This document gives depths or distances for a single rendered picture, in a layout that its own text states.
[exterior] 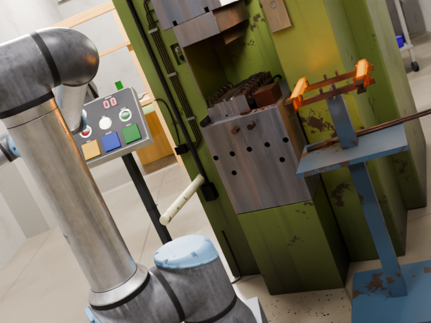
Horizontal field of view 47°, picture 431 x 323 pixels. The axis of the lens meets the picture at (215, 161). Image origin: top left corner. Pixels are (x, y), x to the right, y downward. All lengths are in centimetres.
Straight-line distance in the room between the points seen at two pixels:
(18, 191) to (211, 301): 428
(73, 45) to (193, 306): 64
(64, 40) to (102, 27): 899
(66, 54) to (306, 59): 134
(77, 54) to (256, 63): 165
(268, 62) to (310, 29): 49
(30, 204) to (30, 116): 436
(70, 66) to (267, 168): 130
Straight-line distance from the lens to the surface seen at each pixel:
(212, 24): 212
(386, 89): 263
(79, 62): 105
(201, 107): 239
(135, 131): 224
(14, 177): 532
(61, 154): 103
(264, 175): 218
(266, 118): 208
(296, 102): 173
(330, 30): 214
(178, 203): 228
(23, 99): 101
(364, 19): 256
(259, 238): 236
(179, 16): 217
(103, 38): 1004
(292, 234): 229
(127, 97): 232
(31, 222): 544
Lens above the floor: 134
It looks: 15 degrees down
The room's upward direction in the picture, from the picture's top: 23 degrees counter-clockwise
